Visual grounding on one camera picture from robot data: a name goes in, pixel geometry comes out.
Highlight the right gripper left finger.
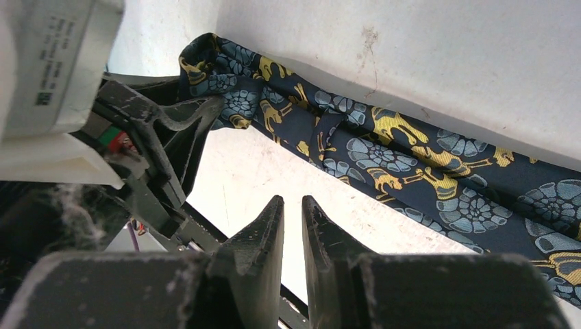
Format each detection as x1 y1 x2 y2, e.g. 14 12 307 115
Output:
1 195 284 328

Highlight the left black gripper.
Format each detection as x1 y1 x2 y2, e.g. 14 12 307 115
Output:
1 75 224 310

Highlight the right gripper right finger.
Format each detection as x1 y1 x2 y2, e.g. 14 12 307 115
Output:
301 195 569 328

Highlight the blue floral necktie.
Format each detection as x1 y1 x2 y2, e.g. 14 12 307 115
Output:
178 33 580 306

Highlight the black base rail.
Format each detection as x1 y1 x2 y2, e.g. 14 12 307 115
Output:
278 284 310 329

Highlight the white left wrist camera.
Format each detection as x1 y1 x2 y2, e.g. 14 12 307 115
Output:
1 1 125 188

